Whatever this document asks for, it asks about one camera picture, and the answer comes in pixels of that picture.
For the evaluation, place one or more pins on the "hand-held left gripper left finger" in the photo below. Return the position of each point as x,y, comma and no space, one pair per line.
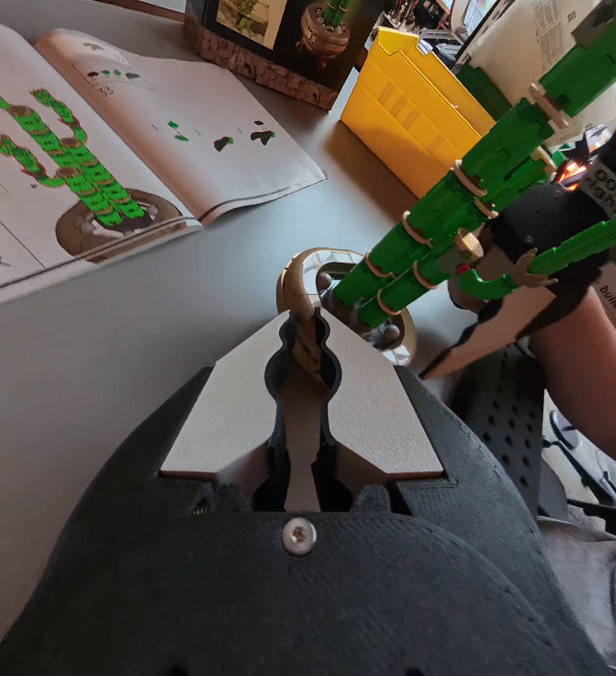
218,417

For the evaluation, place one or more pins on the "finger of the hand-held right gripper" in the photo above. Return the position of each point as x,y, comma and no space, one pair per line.
487,338
498,261

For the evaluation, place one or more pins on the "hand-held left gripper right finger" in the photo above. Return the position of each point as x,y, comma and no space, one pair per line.
382,417

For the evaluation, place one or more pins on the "green lego bamboo plant model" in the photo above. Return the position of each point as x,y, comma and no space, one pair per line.
445,206

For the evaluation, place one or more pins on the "person's right forearm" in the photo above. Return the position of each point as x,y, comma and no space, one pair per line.
593,380

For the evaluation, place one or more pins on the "open lego instruction booklet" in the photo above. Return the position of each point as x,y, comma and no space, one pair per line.
128,158

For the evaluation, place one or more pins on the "dark lego set box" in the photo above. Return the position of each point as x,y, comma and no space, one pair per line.
265,47

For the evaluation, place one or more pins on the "person's right hand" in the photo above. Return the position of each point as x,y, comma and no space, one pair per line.
463,298

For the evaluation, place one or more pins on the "black perforated office chair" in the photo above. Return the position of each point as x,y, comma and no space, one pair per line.
503,417

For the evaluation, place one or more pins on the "yellow plastic bin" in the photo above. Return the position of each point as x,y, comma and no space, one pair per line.
403,116

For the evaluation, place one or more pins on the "white printed box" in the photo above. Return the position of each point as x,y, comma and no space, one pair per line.
519,47

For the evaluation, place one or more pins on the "person's grey trousers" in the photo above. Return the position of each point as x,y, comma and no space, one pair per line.
593,591

